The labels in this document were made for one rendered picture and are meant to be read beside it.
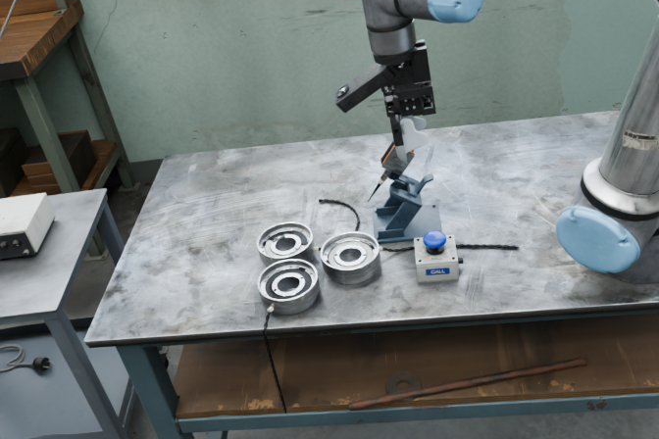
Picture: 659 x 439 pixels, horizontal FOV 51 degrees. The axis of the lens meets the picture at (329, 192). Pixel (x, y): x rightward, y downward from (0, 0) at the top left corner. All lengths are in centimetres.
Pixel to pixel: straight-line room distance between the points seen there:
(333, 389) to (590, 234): 62
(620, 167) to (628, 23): 196
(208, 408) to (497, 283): 61
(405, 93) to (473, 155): 42
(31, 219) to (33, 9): 126
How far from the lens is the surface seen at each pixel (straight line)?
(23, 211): 180
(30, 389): 216
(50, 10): 284
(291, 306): 117
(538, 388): 139
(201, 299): 128
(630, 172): 98
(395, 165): 125
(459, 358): 143
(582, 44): 290
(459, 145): 156
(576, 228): 103
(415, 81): 116
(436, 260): 119
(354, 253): 126
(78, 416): 202
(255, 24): 277
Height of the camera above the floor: 163
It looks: 35 degrees down
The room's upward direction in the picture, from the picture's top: 10 degrees counter-clockwise
